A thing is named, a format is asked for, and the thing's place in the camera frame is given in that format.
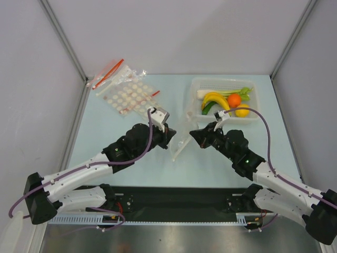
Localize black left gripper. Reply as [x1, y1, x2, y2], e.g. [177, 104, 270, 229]
[133, 122, 176, 159]

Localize clear dotted zip bag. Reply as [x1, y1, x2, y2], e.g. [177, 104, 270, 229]
[168, 100, 200, 162]

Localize yellow banana bunch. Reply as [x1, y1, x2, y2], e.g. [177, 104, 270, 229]
[201, 92, 230, 111]

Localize orange fruit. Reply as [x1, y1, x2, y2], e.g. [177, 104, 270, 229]
[227, 93, 241, 108]

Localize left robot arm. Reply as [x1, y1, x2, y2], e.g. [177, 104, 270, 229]
[24, 123, 176, 225]

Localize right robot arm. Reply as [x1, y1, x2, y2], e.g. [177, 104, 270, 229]
[190, 122, 336, 245]

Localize dotted zip bag red slider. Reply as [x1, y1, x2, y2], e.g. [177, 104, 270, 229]
[93, 65, 160, 119]

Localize clear zip bag red zipper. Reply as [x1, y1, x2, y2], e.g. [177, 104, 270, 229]
[86, 59, 124, 90]

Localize green chili pepper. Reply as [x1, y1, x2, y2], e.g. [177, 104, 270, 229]
[202, 101, 217, 115]

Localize white perforated plastic basket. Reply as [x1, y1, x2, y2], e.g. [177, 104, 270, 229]
[183, 77, 260, 124]

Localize yellow lemon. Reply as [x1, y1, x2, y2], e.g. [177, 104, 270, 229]
[235, 104, 250, 118]

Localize green onion stalk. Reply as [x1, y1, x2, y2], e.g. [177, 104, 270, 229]
[196, 87, 254, 101]

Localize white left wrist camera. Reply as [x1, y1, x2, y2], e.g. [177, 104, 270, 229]
[148, 106, 170, 132]

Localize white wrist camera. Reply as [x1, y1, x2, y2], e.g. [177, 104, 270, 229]
[148, 106, 170, 132]
[214, 110, 230, 132]

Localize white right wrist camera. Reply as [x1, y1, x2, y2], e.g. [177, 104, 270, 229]
[214, 110, 230, 132]

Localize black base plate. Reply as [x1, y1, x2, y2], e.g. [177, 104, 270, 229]
[52, 183, 306, 222]

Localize white slotted cable duct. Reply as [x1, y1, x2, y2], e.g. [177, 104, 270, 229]
[48, 212, 264, 226]

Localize aluminium frame rail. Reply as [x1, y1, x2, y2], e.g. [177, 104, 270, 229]
[39, 0, 89, 82]

